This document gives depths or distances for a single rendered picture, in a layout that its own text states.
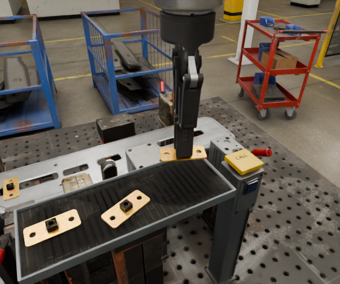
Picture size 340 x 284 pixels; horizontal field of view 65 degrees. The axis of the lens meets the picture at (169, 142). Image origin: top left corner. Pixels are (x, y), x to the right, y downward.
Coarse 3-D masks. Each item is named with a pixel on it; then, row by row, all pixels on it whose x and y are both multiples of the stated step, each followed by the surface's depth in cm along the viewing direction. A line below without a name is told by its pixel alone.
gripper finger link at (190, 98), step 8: (184, 80) 35; (200, 80) 35; (184, 88) 36; (192, 88) 37; (200, 88) 36; (184, 96) 37; (192, 96) 37; (184, 104) 38; (192, 104) 38; (184, 112) 39; (192, 112) 39; (184, 120) 40; (192, 120) 40; (184, 128) 42
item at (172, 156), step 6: (162, 150) 50; (168, 150) 50; (174, 150) 50; (198, 150) 50; (204, 150) 50; (162, 156) 49; (168, 156) 49; (174, 156) 49; (192, 156) 49; (198, 156) 49; (204, 156) 49
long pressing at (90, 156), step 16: (160, 128) 98; (208, 128) 97; (224, 128) 98; (112, 144) 89; (128, 144) 89; (208, 144) 89; (48, 160) 83; (64, 160) 83; (80, 160) 83; (96, 160) 83; (0, 176) 77; (32, 176) 77; (64, 176) 77; (96, 176) 77; (32, 192) 72; (48, 192) 72; (0, 208) 67
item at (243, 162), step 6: (240, 150) 60; (246, 150) 60; (228, 156) 58; (234, 156) 58; (240, 156) 58; (246, 156) 58; (252, 156) 58; (228, 162) 58; (234, 162) 57; (240, 162) 57; (246, 162) 57; (252, 162) 57; (258, 162) 57; (234, 168) 57; (240, 168) 55; (246, 168) 55; (252, 168) 56; (240, 174) 55
